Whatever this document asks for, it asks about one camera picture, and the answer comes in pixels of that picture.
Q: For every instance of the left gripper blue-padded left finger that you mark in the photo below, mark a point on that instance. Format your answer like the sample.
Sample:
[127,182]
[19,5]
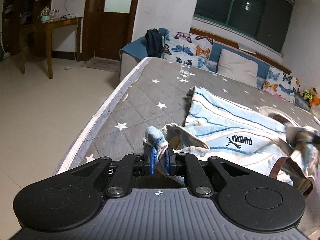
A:
[122,174]

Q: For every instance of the stuffed plush toys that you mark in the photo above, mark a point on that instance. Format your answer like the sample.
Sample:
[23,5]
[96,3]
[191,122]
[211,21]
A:
[310,96]

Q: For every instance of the brown wooden door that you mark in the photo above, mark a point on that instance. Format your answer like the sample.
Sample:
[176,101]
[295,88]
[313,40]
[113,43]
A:
[104,33]

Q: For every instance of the blue white striped shirt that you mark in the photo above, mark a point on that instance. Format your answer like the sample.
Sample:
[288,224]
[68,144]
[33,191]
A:
[217,127]

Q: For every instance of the butterfly-patterned white cushion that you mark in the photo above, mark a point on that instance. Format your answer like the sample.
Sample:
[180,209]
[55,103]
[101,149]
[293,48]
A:
[189,49]

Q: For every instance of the light green kettle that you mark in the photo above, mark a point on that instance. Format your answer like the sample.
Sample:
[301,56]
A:
[45,14]

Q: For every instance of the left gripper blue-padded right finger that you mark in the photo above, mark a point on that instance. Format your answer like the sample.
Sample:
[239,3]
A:
[188,166]

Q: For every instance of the wooden side table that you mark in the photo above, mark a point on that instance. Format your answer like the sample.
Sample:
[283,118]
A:
[48,27]

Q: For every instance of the grey plain pillow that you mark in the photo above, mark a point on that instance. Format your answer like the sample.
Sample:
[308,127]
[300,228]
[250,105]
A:
[238,68]

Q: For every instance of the dark wooden shelf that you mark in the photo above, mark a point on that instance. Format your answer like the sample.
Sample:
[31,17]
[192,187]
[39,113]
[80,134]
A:
[15,14]

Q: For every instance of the blue sofa bench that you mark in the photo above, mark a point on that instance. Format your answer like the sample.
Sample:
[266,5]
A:
[137,50]

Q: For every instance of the dark blue backpack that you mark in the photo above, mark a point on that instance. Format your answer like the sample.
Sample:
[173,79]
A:
[154,43]

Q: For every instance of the grey star-patterned mattress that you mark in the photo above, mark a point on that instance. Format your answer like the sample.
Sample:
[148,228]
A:
[154,94]

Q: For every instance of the dark green-framed window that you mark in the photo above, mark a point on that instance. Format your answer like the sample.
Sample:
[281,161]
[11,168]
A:
[266,21]

